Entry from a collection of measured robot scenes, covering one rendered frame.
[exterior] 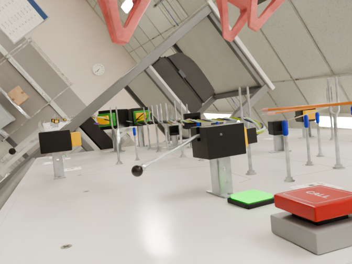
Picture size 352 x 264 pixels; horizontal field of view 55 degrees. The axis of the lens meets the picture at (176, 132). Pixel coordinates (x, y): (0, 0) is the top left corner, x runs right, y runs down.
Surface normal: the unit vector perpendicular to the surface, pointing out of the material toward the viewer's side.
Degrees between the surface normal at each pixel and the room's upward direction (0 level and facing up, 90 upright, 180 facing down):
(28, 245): 54
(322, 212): 90
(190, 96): 90
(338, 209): 90
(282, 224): 144
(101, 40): 90
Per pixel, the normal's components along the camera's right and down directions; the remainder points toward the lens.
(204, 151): -0.90, 0.11
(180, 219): -0.10, -0.99
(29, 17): 0.36, 0.07
